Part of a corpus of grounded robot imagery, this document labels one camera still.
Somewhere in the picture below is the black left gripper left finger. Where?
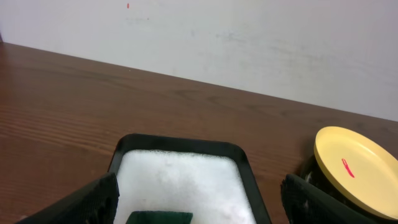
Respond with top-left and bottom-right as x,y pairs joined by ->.
18,172 -> 119,224

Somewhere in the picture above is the green scrubbing sponge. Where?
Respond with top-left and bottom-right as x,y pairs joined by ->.
126,211 -> 193,224

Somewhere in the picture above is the yellow plate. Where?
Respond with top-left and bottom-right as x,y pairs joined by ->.
314,126 -> 397,221

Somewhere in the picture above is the round black serving tray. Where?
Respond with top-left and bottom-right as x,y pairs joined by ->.
300,155 -> 397,224

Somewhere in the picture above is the black rectangular foam tray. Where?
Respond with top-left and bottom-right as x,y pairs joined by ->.
108,134 -> 271,224

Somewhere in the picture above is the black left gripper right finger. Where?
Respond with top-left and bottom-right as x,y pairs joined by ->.
281,174 -> 374,224

